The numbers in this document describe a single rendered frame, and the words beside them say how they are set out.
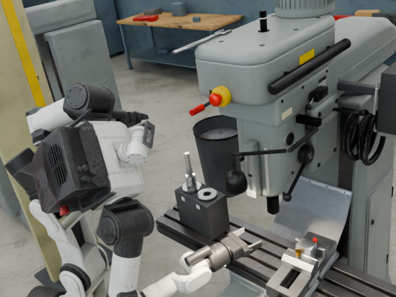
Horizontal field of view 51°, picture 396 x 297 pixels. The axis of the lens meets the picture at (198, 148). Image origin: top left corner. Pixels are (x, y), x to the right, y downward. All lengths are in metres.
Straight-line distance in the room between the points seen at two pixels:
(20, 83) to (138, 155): 1.60
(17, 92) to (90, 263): 1.33
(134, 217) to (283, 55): 0.65
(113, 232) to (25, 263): 2.50
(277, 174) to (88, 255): 0.82
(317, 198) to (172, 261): 1.59
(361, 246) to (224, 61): 1.25
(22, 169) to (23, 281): 2.04
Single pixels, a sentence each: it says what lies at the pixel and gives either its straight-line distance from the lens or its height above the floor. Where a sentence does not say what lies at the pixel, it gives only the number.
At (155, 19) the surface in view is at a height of 0.91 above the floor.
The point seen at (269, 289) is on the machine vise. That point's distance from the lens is 1.61.
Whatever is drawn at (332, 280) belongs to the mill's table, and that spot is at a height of 0.96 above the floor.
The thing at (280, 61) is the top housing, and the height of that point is 1.84.
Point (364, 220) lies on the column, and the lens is 2.04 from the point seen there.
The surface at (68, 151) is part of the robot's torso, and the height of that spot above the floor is 1.68.
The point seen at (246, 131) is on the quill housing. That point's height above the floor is 1.57.
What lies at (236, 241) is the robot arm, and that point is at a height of 1.16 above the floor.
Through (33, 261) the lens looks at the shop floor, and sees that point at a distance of 3.71.
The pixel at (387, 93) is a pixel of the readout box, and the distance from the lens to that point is 1.46.
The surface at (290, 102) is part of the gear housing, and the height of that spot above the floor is 1.69.
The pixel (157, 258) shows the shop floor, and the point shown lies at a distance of 3.32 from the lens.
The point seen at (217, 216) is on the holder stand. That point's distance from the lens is 1.86.
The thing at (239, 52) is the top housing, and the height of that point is 1.89.
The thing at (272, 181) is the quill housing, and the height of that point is 1.40.
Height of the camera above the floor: 2.21
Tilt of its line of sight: 28 degrees down
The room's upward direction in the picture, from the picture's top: 8 degrees counter-clockwise
